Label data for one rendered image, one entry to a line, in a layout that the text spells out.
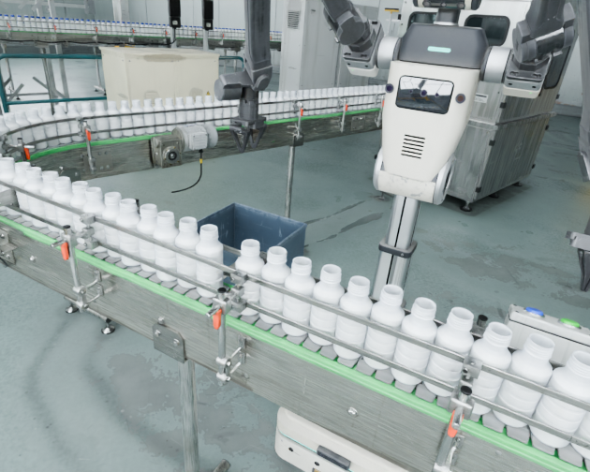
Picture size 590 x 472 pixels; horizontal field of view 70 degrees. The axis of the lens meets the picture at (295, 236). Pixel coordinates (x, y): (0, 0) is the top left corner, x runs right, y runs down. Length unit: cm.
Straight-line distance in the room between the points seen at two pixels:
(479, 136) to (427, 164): 311
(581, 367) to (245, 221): 118
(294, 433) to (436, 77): 128
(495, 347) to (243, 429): 142
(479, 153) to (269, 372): 369
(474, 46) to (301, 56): 551
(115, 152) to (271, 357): 159
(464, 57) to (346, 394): 91
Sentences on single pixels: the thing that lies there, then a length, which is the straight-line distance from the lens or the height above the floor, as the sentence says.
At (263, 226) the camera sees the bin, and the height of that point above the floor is 89.
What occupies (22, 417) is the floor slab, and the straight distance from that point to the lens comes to 225.
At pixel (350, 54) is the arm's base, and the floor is 150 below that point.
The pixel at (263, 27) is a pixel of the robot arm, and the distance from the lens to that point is 111.
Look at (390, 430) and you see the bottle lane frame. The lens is 89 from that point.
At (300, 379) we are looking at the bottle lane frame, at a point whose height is 92.
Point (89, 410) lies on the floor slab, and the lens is 217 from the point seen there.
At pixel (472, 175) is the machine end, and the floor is 38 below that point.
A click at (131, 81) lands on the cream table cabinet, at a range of 475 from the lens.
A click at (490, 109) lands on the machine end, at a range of 430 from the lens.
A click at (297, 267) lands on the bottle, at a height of 116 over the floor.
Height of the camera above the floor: 157
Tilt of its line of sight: 27 degrees down
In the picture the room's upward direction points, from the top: 5 degrees clockwise
